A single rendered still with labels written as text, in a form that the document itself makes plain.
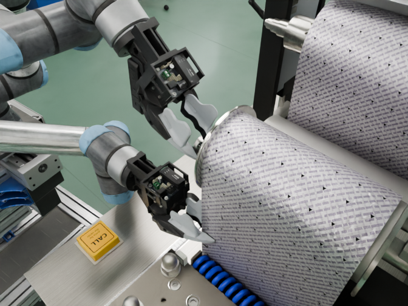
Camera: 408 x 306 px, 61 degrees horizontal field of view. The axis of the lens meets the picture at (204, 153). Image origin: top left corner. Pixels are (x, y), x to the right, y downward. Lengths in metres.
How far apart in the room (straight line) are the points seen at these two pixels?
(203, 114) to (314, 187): 0.22
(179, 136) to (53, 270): 0.47
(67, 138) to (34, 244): 0.99
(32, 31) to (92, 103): 2.25
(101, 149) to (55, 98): 2.30
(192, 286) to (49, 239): 1.23
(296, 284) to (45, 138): 0.64
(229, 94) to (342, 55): 2.28
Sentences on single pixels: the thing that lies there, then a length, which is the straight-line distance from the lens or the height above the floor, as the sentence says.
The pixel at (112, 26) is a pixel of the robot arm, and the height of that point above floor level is 1.40.
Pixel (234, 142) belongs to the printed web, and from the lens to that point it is 0.48.
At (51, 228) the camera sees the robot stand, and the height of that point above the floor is 0.21.
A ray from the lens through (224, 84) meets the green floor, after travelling 2.95.
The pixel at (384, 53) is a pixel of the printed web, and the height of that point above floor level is 1.38.
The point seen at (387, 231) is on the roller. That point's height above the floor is 1.30.
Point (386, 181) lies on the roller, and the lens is 0.59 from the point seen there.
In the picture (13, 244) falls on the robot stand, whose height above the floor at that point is 0.21.
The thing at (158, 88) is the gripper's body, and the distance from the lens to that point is 0.52.
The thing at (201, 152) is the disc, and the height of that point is 1.29.
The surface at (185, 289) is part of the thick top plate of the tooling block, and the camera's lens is 0.66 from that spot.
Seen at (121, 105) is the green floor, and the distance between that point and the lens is 2.78.
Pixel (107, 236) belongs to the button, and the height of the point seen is 0.92.
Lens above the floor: 1.63
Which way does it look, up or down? 45 degrees down
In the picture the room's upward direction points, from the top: straight up
